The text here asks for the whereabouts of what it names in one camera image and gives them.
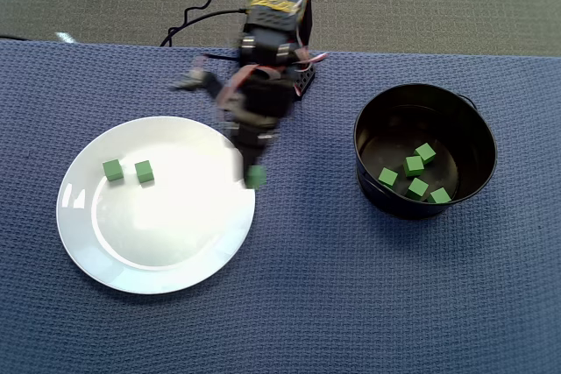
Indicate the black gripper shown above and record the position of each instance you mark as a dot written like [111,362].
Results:
[251,143]

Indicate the green cube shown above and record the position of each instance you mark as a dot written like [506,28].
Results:
[113,170]
[144,171]
[424,153]
[414,166]
[388,177]
[255,176]
[417,188]
[439,195]

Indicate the white round plate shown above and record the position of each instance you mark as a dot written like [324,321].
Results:
[175,225]

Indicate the blue woven tablecloth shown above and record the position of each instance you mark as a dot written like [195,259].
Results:
[307,282]

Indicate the black metal bucket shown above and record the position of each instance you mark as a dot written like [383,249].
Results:
[416,209]

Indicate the small wrist camera board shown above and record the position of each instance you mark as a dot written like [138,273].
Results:
[190,80]

